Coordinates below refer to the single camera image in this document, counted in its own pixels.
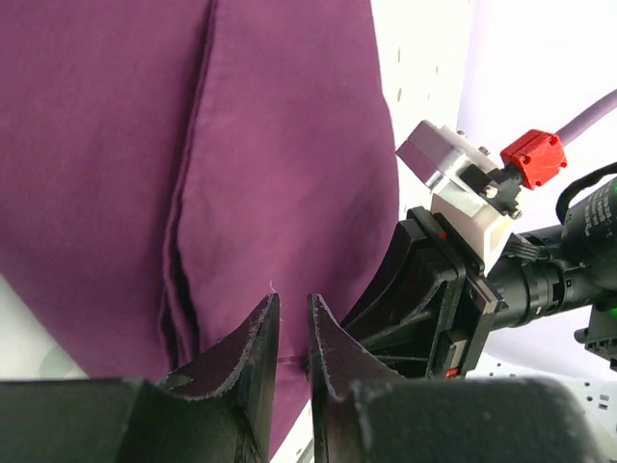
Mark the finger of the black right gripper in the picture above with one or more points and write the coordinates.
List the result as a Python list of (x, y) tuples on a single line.
[(403, 284)]

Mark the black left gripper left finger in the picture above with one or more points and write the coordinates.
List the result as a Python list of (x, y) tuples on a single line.
[(217, 408)]

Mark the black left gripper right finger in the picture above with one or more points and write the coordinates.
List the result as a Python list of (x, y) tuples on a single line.
[(363, 411)]

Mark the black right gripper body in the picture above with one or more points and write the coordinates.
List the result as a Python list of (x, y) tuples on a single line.
[(445, 339)]

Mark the purple cloth mat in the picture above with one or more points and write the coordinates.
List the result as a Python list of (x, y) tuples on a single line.
[(166, 164)]

